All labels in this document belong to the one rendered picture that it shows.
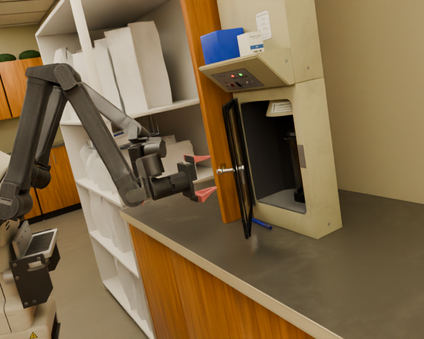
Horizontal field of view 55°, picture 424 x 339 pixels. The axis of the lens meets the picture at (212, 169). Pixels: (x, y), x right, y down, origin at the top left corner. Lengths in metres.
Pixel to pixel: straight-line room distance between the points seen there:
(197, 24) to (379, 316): 1.03
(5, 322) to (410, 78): 1.50
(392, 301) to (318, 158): 0.47
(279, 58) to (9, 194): 0.80
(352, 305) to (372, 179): 0.77
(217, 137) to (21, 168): 0.65
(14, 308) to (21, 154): 0.52
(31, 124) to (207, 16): 0.68
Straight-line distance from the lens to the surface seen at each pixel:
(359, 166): 1.68
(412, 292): 1.03
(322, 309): 0.97
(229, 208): 1.52
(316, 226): 1.28
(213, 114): 1.45
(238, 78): 1.27
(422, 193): 1.56
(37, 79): 1.23
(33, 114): 1.22
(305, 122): 1.21
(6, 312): 1.50
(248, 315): 1.24
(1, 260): 1.47
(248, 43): 1.19
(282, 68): 1.16
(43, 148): 1.65
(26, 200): 1.25
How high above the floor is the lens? 1.47
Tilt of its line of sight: 13 degrees down
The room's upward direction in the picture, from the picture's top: 11 degrees counter-clockwise
